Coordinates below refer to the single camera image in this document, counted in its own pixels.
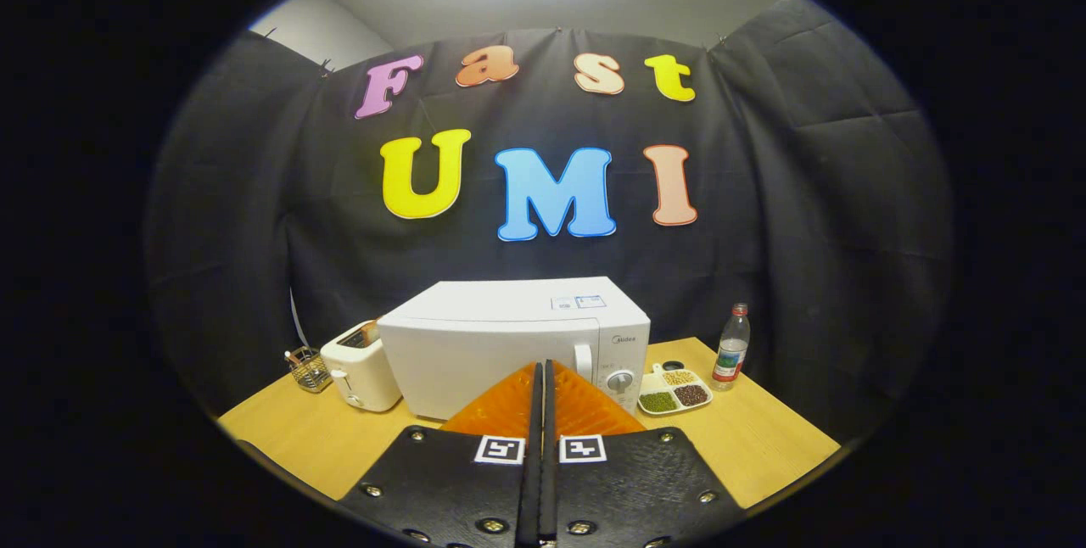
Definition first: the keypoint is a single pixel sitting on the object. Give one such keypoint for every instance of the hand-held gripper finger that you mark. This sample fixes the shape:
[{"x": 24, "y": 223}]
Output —
[
  {"x": 550, "y": 489},
  {"x": 533, "y": 489}
]

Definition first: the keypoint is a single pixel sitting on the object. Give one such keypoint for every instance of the white toaster oven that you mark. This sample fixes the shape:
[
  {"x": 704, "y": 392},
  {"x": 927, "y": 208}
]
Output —
[{"x": 475, "y": 361}]

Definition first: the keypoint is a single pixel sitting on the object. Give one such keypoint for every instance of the white pop-up toaster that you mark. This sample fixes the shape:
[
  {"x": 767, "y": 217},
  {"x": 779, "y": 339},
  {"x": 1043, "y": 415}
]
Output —
[{"x": 365, "y": 378}]

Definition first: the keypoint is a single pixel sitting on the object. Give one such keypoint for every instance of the white divided dish of beans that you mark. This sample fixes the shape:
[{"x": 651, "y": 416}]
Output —
[{"x": 670, "y": 402}]

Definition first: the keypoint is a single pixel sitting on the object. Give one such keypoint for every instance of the clear plastic water bottle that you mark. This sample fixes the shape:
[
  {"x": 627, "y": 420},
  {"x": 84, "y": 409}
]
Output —
[{"x": 730, "y": 357}]

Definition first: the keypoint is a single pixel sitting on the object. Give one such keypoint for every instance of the brown bread slice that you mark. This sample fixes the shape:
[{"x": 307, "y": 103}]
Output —
[{"x": 370, "y": 330}]

